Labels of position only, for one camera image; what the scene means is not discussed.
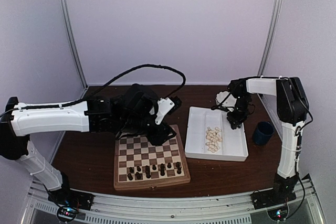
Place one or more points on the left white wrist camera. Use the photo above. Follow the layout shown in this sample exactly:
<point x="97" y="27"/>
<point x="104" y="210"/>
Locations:
<point x="165" y="106"/>

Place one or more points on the left aluminium frame post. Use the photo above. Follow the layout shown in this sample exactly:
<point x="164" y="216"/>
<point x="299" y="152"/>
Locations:
<point x="72" y="43"/>

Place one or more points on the wooden chess board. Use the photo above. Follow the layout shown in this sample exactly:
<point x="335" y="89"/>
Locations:
<point x="138" y="151"/>

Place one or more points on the pile of white chess pieces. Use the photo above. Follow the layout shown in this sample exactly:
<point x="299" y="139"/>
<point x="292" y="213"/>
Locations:
<point x="213" y="139"/>

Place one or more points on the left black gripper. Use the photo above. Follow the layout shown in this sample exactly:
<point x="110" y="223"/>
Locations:
<point x="160" y="137"/>

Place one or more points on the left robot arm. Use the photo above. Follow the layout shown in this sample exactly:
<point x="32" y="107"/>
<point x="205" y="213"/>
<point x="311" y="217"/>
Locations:
<point x="138" y="112"/>

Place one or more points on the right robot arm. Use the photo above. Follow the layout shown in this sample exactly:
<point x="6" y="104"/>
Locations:
<point x="292" y="111"/>

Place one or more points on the front aluminium rail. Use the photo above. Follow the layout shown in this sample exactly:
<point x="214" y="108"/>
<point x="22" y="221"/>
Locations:
<point x="234" y="208"/>

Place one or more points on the dark bishop piece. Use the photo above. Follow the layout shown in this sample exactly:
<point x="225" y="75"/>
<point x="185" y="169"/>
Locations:
<point x="147" y="172"/>

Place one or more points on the dark knight piece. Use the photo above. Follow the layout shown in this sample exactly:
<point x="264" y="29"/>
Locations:
<point x="138" y="176"/>

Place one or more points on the white divided plastic tray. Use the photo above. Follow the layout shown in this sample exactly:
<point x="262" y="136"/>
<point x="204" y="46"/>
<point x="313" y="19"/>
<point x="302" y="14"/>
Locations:
<point x="234" y="146"/>

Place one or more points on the aluminium frame post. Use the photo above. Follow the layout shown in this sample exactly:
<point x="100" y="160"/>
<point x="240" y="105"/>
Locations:
<point x="72" y="43"/>
<point x="277" y="5"/>

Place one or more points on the white scalloped ceramic bowl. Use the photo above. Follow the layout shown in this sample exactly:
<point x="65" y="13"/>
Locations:
<point x="229" y="102"/>

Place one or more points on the dark blue cup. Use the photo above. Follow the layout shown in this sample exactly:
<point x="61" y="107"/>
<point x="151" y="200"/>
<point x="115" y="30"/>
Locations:
<point x="263" y="133"/>

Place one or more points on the right aluminium frame post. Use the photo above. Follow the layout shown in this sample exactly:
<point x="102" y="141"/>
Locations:
<point x="277" y="5"/>

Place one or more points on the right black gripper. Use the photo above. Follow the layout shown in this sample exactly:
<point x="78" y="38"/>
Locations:
<point x="239" y="120"/>

